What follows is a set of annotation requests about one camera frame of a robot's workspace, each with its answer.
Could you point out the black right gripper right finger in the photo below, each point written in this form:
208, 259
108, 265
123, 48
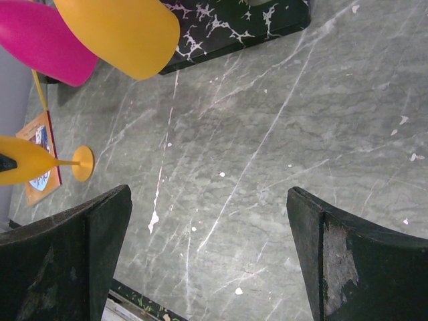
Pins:
354, 269

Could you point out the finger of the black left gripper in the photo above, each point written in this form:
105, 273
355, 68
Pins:
7, 163

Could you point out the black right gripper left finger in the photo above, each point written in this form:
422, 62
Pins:
109, 212

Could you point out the yellow wine glass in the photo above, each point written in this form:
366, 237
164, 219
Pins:
138, 38
22, 161

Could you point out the pink wine glass front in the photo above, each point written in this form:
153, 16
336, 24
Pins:
36, 35

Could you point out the black gold wine glass rack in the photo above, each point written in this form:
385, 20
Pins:
210, 29

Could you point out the orange picture book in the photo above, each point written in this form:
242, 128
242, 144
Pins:
39, 132

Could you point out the white gold framed board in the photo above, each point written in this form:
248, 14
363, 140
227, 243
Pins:
39, 90

